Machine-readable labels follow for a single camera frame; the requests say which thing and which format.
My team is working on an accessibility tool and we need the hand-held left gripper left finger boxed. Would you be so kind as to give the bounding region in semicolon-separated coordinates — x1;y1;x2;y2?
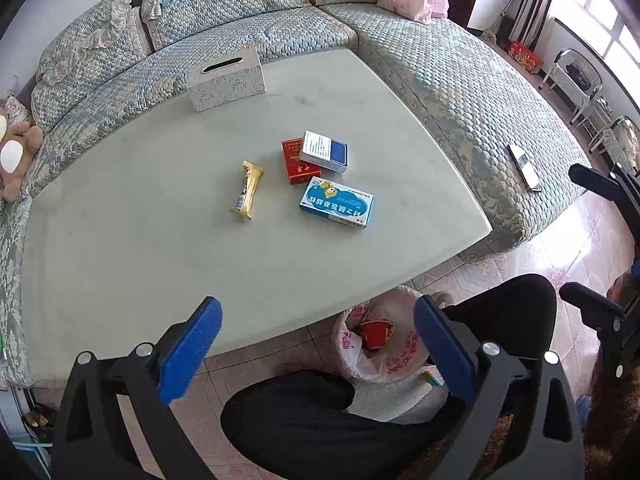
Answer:
51;296;224;480

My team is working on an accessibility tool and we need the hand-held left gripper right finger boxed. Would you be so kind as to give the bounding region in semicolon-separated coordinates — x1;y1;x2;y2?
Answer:
414;295;587;480

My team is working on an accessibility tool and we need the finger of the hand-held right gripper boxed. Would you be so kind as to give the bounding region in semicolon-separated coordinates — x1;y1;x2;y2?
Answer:
568;162;640;226
559;282;640;386

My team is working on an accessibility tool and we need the trash bin with plastic liner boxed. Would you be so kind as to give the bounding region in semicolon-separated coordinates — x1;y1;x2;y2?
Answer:
332;285;451;386

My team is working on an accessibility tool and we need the red paper cup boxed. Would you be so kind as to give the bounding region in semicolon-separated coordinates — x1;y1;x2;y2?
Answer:
359;319;396;350

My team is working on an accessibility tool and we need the yellow snack bar wrapper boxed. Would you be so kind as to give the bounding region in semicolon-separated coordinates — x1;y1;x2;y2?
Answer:
230;161;264;221

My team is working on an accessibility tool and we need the blue medicine box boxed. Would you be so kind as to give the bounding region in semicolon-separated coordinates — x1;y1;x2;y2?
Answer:
299;176;375;231

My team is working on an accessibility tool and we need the red cigarette box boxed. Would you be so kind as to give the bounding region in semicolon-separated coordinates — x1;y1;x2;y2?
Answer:
281;138;321;186

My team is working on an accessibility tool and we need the white and blue cigarette box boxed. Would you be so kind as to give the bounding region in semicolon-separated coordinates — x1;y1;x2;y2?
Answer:
299;131;349;175

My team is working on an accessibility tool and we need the person's right forearm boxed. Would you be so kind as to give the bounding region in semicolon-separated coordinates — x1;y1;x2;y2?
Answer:
585;270;640;480

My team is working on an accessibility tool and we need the metal folding chair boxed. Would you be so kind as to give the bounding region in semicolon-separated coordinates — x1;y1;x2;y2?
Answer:
539;47;605;126
587;116;640;171

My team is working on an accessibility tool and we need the white plastic bag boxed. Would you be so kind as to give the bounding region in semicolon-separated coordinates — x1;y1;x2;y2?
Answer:
350;365;451;423

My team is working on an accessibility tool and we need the smartphone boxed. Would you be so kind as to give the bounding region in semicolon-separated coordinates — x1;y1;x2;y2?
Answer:
508;143;542;192

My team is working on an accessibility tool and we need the person's right leg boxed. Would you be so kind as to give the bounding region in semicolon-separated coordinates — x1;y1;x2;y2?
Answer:
442;274;558;361

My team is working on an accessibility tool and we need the person's leg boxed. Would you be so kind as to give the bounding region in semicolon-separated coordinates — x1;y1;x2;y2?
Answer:
220;370;468;480
442;274;558;361

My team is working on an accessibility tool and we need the white coffee table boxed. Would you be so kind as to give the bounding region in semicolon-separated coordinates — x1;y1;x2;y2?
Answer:
20;47;493;391

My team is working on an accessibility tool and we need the person's left leg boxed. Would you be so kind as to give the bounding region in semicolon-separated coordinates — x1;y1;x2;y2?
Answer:
220;370;468;480

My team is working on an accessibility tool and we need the red gift box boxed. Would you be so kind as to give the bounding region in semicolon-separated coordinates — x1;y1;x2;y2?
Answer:
507;40;545;75

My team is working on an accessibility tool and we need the quilted blue corner sofa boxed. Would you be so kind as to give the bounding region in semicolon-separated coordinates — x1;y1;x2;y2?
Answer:
0;0;588;391

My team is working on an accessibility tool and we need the window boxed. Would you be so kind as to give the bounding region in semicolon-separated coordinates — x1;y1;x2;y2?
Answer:
550;0;640;101

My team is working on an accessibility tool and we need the striped curtain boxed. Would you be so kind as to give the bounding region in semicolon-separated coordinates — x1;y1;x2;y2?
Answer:
507;0;566;53

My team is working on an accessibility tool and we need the broom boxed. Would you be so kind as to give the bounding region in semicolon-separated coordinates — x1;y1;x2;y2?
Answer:
482;0;521;43

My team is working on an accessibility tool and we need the brown teddy bear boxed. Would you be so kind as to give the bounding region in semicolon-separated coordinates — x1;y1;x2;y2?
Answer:
0;105;45;203

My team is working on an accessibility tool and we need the patterned tissue box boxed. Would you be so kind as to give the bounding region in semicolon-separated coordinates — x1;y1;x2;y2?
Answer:
186;45;266;112

